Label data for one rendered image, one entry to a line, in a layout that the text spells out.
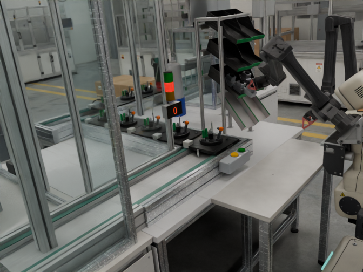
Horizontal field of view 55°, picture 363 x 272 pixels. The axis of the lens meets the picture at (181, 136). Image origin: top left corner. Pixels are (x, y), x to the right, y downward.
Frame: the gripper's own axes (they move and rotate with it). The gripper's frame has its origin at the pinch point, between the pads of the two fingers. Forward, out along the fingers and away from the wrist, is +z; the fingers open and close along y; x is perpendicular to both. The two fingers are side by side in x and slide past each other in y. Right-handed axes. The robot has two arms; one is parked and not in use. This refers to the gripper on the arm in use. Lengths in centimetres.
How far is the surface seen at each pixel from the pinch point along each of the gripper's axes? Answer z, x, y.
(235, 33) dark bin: 0.5, -33.6, -3.5
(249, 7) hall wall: 551, -289, -709
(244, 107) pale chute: 17.0, 9.6, -6.3
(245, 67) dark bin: -1.2, -11.9, 0.3
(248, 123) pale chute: 14.9, 20.3, -1.7
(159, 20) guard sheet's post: -3, -46, 49
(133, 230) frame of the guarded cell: -12, 42, 105
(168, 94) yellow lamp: 11, -10, 50
